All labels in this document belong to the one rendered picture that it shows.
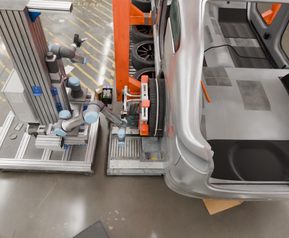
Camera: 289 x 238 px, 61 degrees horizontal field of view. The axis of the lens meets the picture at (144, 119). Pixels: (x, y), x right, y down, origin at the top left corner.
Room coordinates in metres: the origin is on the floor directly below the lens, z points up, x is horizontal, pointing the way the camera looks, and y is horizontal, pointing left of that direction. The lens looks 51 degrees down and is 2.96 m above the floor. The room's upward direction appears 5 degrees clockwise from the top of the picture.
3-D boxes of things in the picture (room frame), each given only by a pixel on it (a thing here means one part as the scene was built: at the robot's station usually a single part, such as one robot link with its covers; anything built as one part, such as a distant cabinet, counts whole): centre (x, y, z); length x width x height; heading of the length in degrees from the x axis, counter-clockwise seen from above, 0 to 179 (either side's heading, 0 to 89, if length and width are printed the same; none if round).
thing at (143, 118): (1.88, 0.03, 0.85); 0.54 x 0.07 x 0.54; 6
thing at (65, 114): (1.52, 0.80, 0.98); 0.13 x 0.12 x 0.14; 0
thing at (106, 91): (2.33, 0.54, 0.51); 0.20 x 0.14 x 0.13; 4
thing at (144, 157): (1.85, -0.15, 0.13); 0.50 x 0.36 x 0.10; 6
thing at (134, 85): (2.35, -0.01, 0.69); 0.52 x 0.17 x 0.35; 96
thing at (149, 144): (1.90, -0.14, 0.32); 0.40 x 0.30 x 0.28; 6
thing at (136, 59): (3.43, -0.01, 0.39); 0.66 x 0.66 x 0.24
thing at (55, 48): (2.05, 0.96, 1.19); 0.15 x 0.12 x 0.55; 79
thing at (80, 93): (2.02, 0.83, 0.87); 0.15 x 0.15 x 0.10
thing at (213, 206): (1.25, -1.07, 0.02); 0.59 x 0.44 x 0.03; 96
